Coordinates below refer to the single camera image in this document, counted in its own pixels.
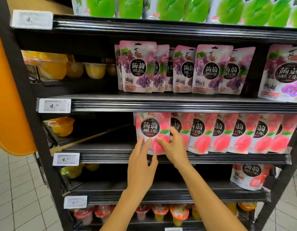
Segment tan cardboard tray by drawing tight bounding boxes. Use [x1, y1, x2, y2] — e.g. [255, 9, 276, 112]
[6, 0, 74, 15]

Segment tan cardboard strip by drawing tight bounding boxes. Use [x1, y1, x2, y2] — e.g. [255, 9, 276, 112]
[49, 122, 133, 156]

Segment person's left forearm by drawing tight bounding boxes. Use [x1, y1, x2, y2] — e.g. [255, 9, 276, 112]
[99, 189, 151, 231]

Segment person's right hand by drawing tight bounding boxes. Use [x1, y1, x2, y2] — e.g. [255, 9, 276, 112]
[155, 126, 191, 170]

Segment black low shelf rack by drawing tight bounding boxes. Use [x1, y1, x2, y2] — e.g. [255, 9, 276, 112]
[0, 0, 297, 231]

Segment row of yellow jelly cups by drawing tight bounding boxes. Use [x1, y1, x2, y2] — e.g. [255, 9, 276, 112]
[22, 50, 118, 80]

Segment black wire divider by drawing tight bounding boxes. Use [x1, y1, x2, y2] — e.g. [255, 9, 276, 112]
[25, 64, 42, 83]

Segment row of purple jelly packs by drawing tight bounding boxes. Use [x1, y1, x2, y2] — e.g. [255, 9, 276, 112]
[114, 40, 297, 103]

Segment large yellow jelly tubs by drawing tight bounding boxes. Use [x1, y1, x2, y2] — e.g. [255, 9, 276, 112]
[43, 116, 75, 137]

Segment person's left hand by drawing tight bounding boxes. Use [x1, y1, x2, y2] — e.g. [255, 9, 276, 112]
[126, 136, 159, 198]

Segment row of pink jelly packs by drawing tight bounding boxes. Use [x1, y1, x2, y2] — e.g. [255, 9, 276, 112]
[169, 112, 297, 155]

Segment pink peach jelly bag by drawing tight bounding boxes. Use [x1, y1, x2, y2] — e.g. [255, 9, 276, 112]
[230, 164, 272, 191]

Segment red jelly bag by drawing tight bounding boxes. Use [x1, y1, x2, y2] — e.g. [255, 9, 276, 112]
[135, 112, 172, 156]

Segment orange hanging sign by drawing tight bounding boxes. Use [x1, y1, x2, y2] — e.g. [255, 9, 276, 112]
[0, 20, 38, 157]

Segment person's right forearm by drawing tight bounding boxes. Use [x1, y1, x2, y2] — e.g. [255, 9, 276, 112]
[178, 162, 248, 231]

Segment row of green plum pouches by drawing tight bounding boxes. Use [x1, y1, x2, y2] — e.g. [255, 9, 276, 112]
[71, 0, 297, 29]

